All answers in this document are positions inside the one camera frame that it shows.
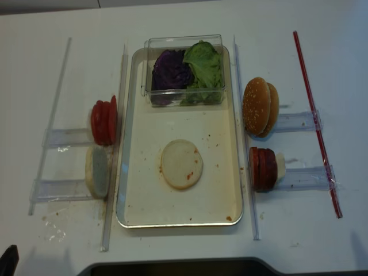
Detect middle meat patty slice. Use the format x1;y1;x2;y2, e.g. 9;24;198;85
258;148;267;191

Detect purple cabbage leaves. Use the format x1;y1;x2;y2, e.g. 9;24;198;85
150;49;193;106

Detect clear right inner rail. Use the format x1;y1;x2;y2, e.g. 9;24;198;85
233;35;262;241

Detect clear plastic box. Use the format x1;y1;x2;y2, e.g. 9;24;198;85
141;34;225;108

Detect clear left inner rail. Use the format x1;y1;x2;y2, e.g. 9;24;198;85
100;43;129;252

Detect white cheese slice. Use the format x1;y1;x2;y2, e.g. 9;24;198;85
275;152;286;182

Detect rear tomato slice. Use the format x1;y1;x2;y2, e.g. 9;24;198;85
108;95;117;144

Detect clear bread holder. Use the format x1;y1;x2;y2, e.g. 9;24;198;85
29;179;94;203

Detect bottom bun on tray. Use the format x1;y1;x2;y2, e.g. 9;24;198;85
160;139;204;190

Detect black left arm gripper tip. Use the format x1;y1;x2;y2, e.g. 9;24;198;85
0;245;19;276

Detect front sesame bun top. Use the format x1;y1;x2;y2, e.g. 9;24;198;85
242;77;271;135

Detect clear tomato holder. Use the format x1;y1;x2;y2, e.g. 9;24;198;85
42;128;94;148

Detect dark monitor edge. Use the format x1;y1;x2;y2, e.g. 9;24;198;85
77;256;291;276

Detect middle tomato slice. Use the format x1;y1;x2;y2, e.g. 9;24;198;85
101;101;112;145

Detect clear bun holder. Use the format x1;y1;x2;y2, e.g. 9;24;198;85
273;110;323;133

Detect green lettuce pile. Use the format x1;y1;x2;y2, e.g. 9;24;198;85
181;40;224;106

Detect cream metal tray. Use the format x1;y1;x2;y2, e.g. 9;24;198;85
116;49;243;228

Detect rear bun top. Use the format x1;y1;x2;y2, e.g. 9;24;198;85
258;83;279;138

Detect clear patty holder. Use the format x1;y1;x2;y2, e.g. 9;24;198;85
274;166;339;191

